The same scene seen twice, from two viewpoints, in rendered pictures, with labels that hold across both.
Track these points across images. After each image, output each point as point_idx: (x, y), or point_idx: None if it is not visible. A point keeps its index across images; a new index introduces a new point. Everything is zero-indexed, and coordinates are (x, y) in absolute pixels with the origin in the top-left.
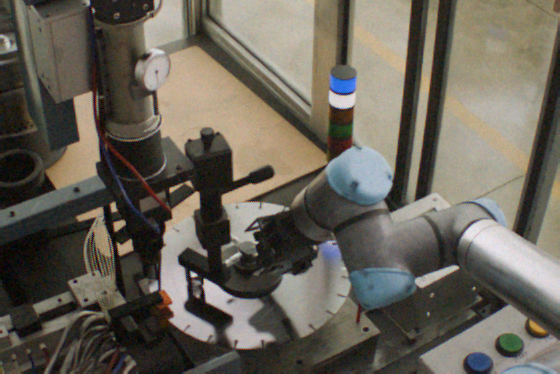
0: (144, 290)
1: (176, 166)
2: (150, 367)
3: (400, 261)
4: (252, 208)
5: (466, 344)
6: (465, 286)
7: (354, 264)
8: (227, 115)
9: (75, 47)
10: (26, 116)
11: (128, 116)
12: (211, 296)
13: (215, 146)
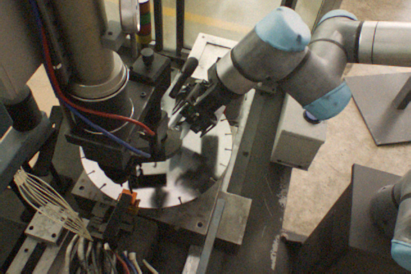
0: (81, 194)
1: (141, 95)
2: (145, 247)
3: (338, 77)
4: None
5: (296, 108)
6: None
7: (314, 95)
8: None
9: (9, 18)
10: None
11: (104, 72)
12: (153, 170)
13: (156, 61)
